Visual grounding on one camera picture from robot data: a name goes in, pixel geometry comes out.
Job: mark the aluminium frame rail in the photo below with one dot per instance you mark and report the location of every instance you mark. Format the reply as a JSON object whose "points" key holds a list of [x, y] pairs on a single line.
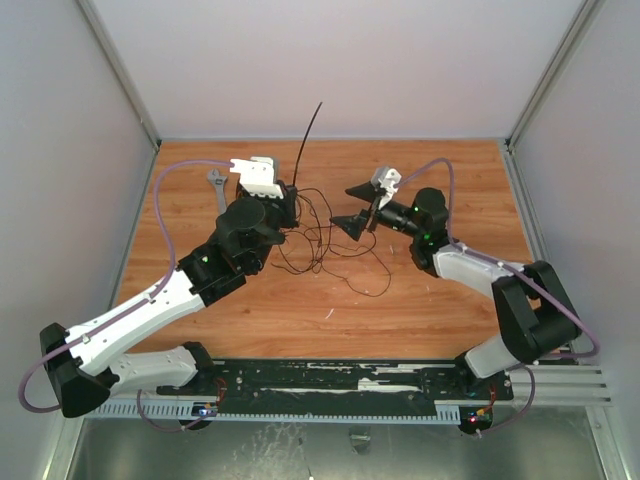
{"points": [[558, 161]]}

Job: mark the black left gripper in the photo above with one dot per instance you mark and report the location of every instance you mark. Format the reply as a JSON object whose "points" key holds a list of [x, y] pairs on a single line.
{"points": [[288, 205]]}

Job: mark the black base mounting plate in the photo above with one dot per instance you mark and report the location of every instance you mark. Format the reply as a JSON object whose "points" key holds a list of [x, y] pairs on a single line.
{"points": [[339, 388]]}

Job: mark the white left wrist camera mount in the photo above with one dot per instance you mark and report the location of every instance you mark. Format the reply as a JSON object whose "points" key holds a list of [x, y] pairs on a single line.
{"points": [[258, 176]]}

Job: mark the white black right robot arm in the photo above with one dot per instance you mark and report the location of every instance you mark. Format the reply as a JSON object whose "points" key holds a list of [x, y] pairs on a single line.
{"points": [[535, 316]]}

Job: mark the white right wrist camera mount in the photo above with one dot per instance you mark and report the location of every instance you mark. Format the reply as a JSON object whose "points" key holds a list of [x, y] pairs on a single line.
{"points": [[385, 181]]}

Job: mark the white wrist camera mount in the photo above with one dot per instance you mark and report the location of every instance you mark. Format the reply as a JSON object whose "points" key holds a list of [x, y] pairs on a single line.
{"points": [[385, 181], [258, 176]]}

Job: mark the black zip tie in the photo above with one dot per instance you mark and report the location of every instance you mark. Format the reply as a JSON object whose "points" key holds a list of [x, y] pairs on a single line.
{"points": [[304, 142]]}

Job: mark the silver adjustable wrench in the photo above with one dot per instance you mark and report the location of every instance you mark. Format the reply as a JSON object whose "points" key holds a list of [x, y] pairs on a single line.
{"points": [[218, 182]]}

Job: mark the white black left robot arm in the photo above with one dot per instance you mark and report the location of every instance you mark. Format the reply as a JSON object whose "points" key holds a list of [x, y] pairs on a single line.
{"points": [[88, 363]]}

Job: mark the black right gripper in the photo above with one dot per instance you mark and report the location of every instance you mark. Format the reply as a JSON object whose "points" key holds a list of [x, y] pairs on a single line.
{"points": [[373, 211]]}

